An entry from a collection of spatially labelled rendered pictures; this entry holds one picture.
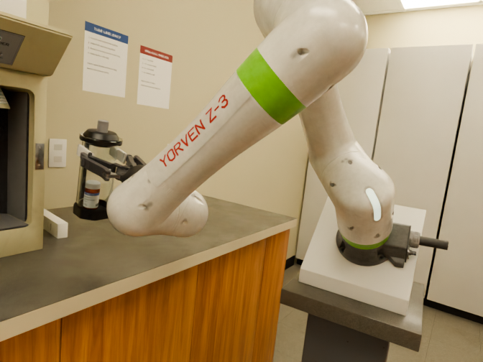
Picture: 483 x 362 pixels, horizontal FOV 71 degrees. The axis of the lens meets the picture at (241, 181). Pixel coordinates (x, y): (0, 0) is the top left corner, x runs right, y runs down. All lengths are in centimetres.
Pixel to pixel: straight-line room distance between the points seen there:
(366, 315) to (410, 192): 249
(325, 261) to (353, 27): 63
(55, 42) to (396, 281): 99
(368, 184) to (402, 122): 256
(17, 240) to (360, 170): 88
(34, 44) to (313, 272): 87
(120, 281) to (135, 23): 124
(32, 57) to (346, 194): 79
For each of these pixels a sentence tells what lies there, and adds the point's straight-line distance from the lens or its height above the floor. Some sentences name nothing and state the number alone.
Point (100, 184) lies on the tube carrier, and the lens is 99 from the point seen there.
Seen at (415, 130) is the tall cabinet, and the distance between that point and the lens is 329.
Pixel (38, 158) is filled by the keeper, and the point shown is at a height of 120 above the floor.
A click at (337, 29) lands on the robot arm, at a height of 146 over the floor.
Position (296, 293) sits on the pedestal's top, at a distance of 91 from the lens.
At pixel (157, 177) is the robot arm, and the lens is 58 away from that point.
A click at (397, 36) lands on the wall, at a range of 395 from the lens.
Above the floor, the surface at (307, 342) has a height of 79.
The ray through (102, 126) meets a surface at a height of 130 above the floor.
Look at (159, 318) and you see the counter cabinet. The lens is 111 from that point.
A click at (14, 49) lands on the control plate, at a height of 145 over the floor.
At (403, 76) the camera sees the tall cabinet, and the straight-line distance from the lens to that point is 337.
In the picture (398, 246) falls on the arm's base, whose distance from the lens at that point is 91.
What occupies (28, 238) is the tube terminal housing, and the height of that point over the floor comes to 98.
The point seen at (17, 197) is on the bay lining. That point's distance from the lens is 113.
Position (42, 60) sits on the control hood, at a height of 144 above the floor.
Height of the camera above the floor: 132
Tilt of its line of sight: 8 degrees down
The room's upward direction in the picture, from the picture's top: 6 degrees clockwise
